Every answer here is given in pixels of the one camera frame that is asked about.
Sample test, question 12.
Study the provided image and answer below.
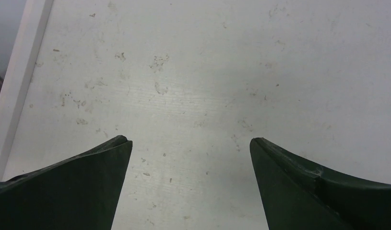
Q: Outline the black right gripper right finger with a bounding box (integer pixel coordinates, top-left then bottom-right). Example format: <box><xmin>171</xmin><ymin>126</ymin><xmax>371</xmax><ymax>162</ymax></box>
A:
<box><xmin>249</xmin><ymin>138</ymin><xmax>391</xmax><ymax>230</ymax></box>

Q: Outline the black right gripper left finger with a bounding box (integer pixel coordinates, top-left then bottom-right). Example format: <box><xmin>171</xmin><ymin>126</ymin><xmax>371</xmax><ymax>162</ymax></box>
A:
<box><xmin>0</xmin><ymin>135</ymin><xmax>132</xmax><ymax>230</ymax></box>

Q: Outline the white picture frame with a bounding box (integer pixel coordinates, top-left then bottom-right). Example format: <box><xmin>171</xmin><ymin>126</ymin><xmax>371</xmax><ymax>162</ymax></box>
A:
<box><xmin>0</xmin><ymin>0</ymin><xmax>53</xmax><ymax>180</ymax></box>

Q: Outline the autumn forest photo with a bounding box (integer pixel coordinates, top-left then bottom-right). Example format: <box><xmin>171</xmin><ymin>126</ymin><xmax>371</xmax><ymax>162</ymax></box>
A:
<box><xmin>0</xmin><ymin>0</ymin><xmax>26</xmax><ymax>92</ymax></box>

